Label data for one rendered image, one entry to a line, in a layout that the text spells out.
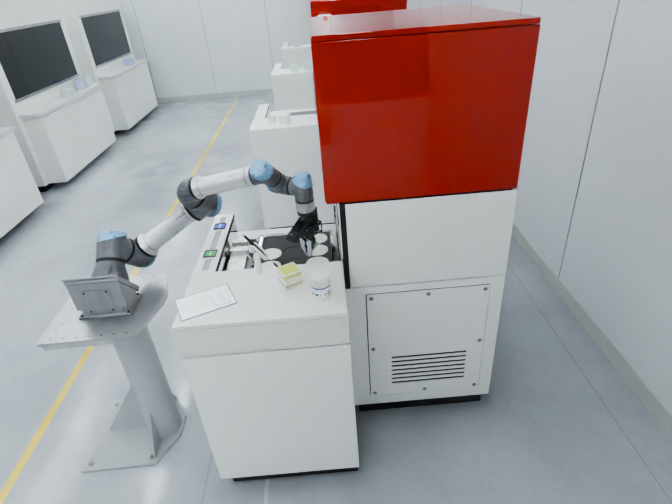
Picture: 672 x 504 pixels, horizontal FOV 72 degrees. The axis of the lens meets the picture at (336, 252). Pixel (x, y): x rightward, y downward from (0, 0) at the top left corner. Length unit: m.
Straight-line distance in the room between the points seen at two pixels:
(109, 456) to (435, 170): 2.07
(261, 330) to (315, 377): 0.31
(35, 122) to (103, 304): 4.37
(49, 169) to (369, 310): 5.04
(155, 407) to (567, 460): 1.95
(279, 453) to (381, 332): 0.69
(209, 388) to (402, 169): 1.11
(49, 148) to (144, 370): 4.36
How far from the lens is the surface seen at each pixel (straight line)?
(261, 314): 1.67
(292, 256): 2.10
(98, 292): 2.10
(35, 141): 6.39
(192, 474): 2.52
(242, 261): 2.16
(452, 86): 1.71
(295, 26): 9.77
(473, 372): 2.45
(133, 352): 2.28
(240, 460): 2.24
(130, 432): 2.79
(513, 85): 1.78
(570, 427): 2.67
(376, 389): 2.42
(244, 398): 1.93
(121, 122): 8.35
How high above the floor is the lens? 1.98
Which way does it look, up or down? 31 degrees down
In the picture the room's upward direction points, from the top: 5 degrees counter-clockwise
